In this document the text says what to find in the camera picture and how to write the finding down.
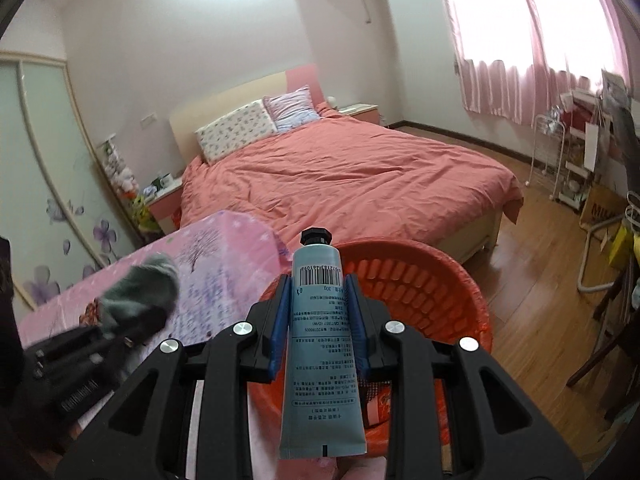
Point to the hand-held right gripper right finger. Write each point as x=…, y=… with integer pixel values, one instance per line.
x=357, y=330

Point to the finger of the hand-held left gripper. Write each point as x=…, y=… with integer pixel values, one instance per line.
x=142, y=325

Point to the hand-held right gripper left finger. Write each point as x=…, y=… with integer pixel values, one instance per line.
x=279, y=330

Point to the blue cream tube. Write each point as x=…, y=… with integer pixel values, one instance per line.
x=320, y=310

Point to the green fuzzy sock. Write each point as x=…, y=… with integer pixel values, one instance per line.
x=145, y=280

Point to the orange plastic basket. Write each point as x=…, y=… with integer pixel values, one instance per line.
x=440, y=280

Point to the red snack packet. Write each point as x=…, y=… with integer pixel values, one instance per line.
x=377, y=405

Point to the floral printed blanket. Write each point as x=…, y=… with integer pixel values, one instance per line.
x=225, y=260

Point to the pink nightstand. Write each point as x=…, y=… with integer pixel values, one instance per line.
x=167, y=207

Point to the white mug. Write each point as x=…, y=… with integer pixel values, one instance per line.
x=166, y=181

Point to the clear tube of plush toys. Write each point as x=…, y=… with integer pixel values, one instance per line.
x=125, y=180

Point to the coral duvet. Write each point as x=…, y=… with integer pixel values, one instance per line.
x=350, y=175

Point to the flower-print sliding wardrobe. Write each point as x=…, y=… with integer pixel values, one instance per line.
x=45, y=170

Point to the floral pillow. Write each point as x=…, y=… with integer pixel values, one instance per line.
x=235, y=130

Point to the cream nightstand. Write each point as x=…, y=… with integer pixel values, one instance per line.
x=359, y=111

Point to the pink striped pillow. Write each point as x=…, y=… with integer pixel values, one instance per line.
x=292, y=109

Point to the bed with salmon duvet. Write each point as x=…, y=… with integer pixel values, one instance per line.
x=225, y=105

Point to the dark wooden chair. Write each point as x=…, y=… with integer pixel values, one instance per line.
x=600, y=355

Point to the brown cardboard box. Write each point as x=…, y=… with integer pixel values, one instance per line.
x=602, y=210

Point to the yellow bag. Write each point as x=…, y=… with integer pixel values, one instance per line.
x=622, y=247

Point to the pink curtain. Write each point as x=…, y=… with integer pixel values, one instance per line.
x=500, y=80

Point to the white tubular frame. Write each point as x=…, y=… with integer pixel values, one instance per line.
x=586, y=260

